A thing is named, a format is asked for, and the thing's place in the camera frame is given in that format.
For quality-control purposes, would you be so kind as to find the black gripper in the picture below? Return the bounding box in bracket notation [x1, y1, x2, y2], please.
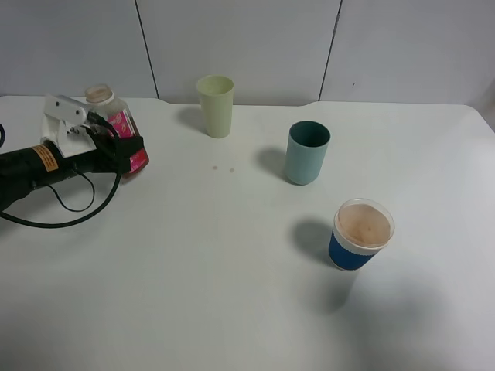
[69, 111, 145, 178]

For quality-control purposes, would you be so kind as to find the clear drink bottle pink label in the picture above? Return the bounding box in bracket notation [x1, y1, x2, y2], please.
[84, 83, 149, 179]

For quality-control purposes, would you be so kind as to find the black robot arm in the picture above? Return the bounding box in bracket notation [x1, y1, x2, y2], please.
[1, 112, 145, 210]

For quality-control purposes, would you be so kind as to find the pale yellow plastic cup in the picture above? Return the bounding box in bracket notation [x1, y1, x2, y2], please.
[196, 75, 234, 138]

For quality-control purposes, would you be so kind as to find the teal plastic cup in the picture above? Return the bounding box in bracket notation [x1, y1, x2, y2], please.
[284, 121, 331, 186]

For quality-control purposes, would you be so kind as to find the clear cup blue sleeve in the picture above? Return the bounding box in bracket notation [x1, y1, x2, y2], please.
[328, 198, 395, 271]

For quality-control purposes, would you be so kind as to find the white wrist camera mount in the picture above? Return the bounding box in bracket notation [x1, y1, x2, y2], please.
[40, 94, 96, 158]

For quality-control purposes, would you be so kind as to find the black camera cable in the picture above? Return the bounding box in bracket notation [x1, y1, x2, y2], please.
[0, 123, 121, 230]

